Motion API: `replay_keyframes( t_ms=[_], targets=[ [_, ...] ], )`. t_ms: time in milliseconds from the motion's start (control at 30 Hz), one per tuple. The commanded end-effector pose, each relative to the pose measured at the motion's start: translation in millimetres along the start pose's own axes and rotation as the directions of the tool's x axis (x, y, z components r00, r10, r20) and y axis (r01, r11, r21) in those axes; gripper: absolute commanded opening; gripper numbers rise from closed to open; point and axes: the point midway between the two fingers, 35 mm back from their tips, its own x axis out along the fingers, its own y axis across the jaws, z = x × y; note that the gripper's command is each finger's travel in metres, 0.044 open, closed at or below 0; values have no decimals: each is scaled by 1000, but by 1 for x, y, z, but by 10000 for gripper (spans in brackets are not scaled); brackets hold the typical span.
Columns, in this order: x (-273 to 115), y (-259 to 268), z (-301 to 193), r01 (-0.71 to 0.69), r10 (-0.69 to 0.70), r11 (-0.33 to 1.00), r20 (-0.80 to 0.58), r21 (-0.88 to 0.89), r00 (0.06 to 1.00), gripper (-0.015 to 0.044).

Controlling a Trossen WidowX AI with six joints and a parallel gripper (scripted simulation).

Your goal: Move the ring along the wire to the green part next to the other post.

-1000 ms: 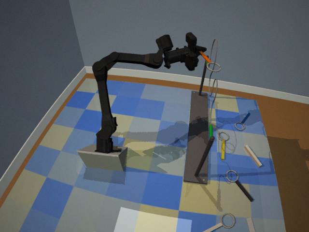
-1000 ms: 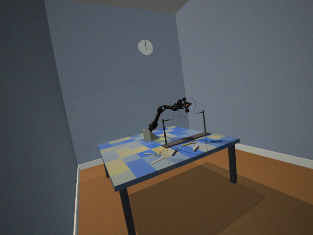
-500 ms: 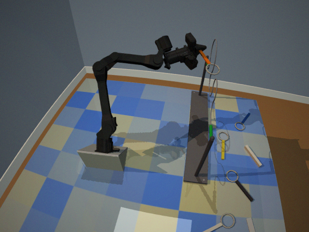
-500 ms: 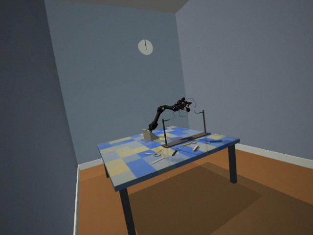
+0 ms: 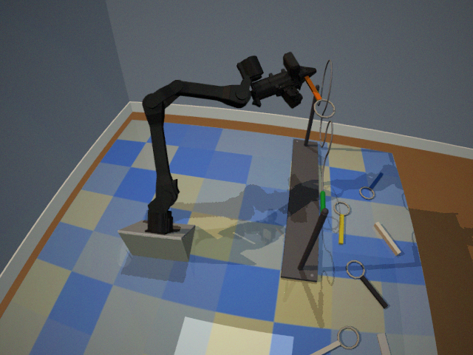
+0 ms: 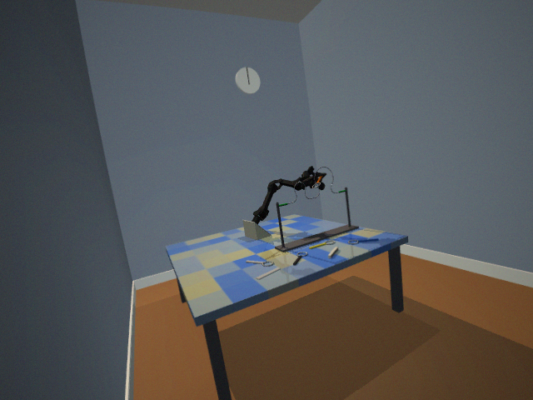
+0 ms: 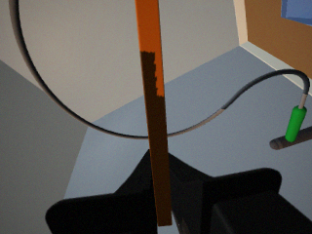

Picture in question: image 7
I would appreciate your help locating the orange handle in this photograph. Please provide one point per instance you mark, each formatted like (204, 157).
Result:
(151, 60)

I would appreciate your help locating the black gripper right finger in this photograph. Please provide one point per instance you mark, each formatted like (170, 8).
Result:
(194, 193)

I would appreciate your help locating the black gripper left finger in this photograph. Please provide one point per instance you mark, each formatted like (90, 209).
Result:
(130, 208)

